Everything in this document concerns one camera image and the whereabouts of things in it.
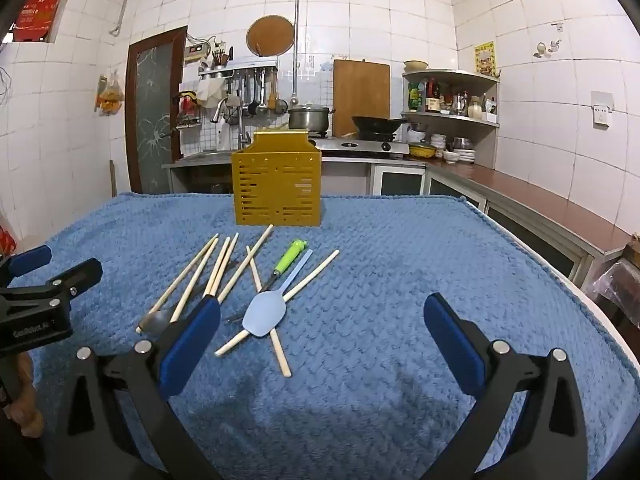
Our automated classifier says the steel utensil wall rack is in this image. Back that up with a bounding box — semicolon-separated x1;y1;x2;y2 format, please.
198;58;279;78

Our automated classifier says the blue silicone spatula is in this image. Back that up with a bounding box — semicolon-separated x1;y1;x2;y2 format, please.
242;249;314;337

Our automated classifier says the red cardboard box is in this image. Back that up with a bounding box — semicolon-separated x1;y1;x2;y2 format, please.
12;0;62;43

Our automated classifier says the steel sink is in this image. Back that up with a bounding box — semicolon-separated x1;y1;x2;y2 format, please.
187;150;236;163

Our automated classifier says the steel cooking pot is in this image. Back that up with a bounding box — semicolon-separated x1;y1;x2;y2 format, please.
287;103;336;131

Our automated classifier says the yellow wall poster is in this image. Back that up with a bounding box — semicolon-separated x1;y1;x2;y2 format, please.
474;41;497;77

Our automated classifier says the steel faucet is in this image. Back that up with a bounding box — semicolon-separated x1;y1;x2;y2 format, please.
211;96;251;148

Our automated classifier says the black wok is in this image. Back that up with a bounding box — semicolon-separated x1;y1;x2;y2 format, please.
351;115;410;133

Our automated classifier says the green frog handle utensil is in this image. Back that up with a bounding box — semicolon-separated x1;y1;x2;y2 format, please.
222;239;307;325

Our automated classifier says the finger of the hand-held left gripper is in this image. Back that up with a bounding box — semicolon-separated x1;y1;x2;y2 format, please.
0;258;104;311
0;245;53;288

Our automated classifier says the grey metal wall pipe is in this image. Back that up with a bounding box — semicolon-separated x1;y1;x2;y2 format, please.
109;0;303;107

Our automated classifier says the clear plastic bag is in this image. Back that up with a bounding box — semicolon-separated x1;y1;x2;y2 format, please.
582;260;640;321

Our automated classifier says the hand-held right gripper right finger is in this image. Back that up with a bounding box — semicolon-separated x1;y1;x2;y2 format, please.
420;292;590;480

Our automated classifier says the hanging plastic bag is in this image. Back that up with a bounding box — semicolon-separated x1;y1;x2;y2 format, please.
95;71;126;117

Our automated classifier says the grey corner shelf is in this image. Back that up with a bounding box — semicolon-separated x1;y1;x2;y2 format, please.
401;69;501;170

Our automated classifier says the row of condiment bottles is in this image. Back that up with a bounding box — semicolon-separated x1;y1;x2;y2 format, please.
407;77;499;123

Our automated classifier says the person's left hand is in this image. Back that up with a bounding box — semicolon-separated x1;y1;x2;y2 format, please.
7;352;45;437

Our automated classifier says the dark grey spoon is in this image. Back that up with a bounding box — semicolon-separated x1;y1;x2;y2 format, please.
137;287;211;336

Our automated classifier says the white wall socket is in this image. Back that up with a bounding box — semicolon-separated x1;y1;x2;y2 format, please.
590;91;613;126

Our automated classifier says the kitchen counter cabinet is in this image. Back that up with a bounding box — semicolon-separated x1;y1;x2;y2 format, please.
161;152;633;286

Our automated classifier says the steel gas stove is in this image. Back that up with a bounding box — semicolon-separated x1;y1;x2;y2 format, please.
310;132;410;158

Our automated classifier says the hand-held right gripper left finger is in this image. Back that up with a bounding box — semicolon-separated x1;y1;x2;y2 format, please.
52;296;223;480

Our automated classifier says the red packet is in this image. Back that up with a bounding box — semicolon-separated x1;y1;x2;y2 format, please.
0;217;18;256

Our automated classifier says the round wooden board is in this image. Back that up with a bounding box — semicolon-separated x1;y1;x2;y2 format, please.
245;15;295;57

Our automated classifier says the wooden cutting board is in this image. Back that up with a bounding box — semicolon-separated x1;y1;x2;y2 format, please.
332;59;391;137

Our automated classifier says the white hanging bag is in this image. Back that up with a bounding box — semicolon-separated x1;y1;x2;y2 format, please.
196;77;224;108

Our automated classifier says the wire rack with red items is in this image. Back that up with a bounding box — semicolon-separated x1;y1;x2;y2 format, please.
174;91;203;128

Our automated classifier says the pile of wooden chopsticks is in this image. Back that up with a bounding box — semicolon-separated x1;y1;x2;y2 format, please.
136;225;341;378

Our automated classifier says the blue fleece blanket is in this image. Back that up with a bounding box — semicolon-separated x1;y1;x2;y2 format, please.
10;191;640;480

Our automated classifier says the brown frosted glass door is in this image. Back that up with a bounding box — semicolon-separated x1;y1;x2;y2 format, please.
124;26;188;195

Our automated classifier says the yellow slotted utensil holder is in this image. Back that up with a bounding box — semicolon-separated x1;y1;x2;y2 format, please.
231;130;322;227

